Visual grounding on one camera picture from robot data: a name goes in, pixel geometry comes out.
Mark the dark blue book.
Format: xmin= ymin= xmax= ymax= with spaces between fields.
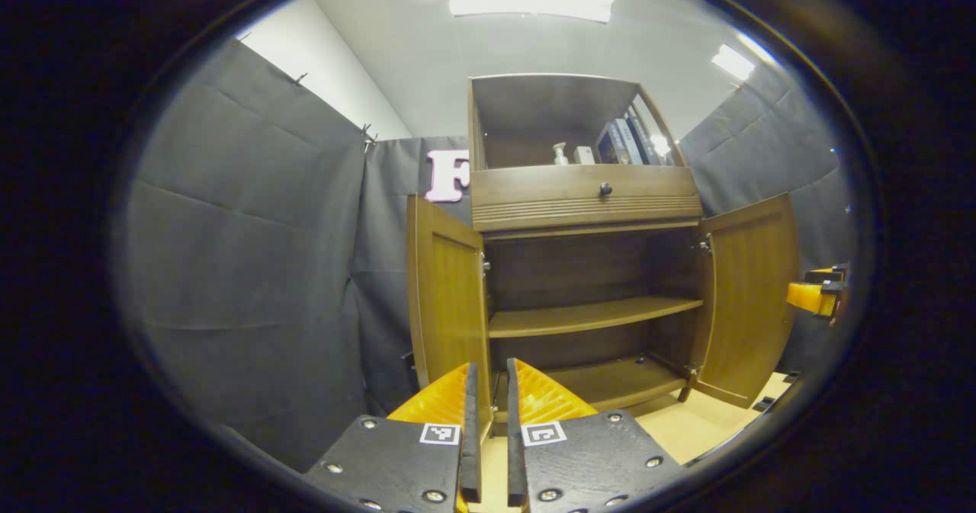
xmin=595 ymin=123 xmax=630 ymax=165

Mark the dark grey book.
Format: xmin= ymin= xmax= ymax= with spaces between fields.
xmin=625 ymin=113 xmax=663 ymax=165

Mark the wooden cabinet door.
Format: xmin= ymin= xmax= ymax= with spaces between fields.
xmin=406 ymin=195 xmax=495 ymax=422
xmin=679 ymin=193 xmax=803 ymax=409

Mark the wooden inner cabinet shelf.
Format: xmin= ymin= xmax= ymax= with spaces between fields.
xmin=488 ymin=296 xmax=704 ymax=339

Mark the wooden drawer with black knob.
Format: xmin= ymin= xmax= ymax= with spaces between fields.
xmin=470 ymin=165 xmax=704 ymax=233

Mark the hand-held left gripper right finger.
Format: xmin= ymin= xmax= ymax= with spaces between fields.
xmin=506 ymin=357 xmax=685 ymax=513

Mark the small ceiling light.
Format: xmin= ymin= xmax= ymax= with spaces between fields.
xmin=711 ymin=43 xmax=757 ymax=82

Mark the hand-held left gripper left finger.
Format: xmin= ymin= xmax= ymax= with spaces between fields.
xmin=303 ymin=362 xmax=483 ymax=513

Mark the wooden double-door shoe cabinet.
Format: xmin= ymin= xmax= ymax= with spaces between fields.
xmin=467 ymin=73 xmax=706 ymax=422

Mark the light grey book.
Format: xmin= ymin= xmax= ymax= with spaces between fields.
xmin=614 ymin=118 xmax=644 ymax=165

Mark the black backdrop cloth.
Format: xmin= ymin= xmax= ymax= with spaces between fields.
xmin=114 ymin=37 xmax=862 ymax=472

